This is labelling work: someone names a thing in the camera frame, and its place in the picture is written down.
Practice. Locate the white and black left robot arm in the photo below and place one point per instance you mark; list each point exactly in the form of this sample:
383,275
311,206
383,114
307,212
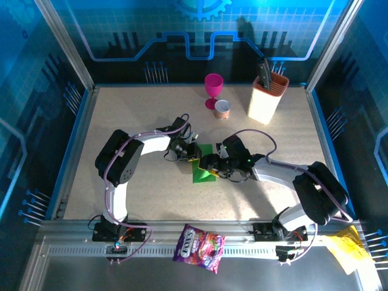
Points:
154,144

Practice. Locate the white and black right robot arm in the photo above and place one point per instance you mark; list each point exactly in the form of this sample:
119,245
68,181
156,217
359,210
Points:
272,172

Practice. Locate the tin can with silver lid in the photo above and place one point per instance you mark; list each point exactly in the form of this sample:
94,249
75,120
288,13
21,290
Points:
222,112

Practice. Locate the pink plastic goblet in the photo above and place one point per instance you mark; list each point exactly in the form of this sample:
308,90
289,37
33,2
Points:
213,86

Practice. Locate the beige knife block orange top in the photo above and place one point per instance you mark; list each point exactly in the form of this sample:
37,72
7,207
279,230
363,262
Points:
263,103

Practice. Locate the purple candy bag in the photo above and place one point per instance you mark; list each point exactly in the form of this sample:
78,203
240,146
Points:
197,245

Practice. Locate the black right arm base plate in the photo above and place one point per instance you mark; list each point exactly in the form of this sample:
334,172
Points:
257,233

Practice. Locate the aluminium front rail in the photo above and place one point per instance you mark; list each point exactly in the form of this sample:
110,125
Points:
169,225

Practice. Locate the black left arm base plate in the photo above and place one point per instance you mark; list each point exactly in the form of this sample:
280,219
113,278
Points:
140,235

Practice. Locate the aluminium side rail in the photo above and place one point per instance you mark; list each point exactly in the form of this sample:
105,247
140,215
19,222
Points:
80,130
321,130

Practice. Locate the aluminium corner post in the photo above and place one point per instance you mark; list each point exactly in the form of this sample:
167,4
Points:
330,45
65,45

